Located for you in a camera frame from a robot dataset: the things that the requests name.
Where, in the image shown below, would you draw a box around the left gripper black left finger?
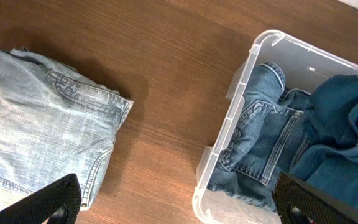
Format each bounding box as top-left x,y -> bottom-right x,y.
0,174 -> 81,224

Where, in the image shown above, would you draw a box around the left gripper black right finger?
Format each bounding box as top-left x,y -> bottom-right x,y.
272,172 -> 358,224

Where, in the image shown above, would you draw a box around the navy blue shirt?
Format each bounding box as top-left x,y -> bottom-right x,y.
289,75 -> 358,209

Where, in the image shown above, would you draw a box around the clear plastic storage bin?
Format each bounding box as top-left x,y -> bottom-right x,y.
192,30 -> 358,224

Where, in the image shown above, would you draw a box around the dark blue jeans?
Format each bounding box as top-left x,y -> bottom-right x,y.
208,62 -> 310,212

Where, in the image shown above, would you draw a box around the light blue jeans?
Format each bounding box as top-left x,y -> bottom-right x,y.
0,48 -> 133,211

